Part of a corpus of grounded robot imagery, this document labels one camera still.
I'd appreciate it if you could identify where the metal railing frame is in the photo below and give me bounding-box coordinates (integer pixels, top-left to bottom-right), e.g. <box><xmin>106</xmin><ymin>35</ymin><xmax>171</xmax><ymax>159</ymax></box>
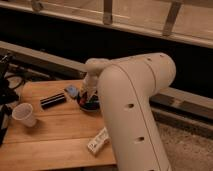
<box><xmin>0</xmin><ymin>0</ymin><xmax>213</xmax><ymax>49</ymax></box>

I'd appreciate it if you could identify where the black camera tripod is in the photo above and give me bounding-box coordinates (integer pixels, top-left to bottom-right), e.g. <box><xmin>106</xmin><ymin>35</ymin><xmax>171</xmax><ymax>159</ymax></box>
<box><xmin>0</xmin><ymin>54</ymin><xmax>19</xmax><ymax>146</ymax></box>

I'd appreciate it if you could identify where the blue sponge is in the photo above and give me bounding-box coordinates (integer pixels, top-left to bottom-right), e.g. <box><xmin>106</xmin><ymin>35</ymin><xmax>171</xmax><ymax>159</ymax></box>
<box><xmin>65</xmin><ymin>85</ymin><xmax>79</xmax><ymax>99</ymax></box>

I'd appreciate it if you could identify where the black cable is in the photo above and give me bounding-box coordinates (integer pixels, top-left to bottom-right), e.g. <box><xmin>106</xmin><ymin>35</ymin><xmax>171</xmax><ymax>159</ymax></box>
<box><xmin>3</xmin><ymin>73</ymin><xmax>26</xmax><ymax>91</ymax></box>

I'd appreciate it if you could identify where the dark ceramic bowl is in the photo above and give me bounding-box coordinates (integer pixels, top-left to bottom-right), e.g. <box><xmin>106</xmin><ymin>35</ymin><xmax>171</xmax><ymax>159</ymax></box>
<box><xmin>77</xmin><ymin>92</ymin><xmax>100</xmax><ymax>112</ymax></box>

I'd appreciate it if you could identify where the black rectangular box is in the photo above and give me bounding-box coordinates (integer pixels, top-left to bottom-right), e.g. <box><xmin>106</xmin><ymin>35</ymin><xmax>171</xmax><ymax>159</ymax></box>
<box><xmin>40</xmin><ymin>93</ymin><xmax>66</xmax><ymax>109</ymax></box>

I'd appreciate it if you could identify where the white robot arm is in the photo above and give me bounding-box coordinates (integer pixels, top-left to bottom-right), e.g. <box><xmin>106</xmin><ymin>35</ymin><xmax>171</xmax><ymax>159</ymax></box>
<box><xmin>83</xmin><ymin>53</ymin><xmax>176</xmax><ymax>171</ymax></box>

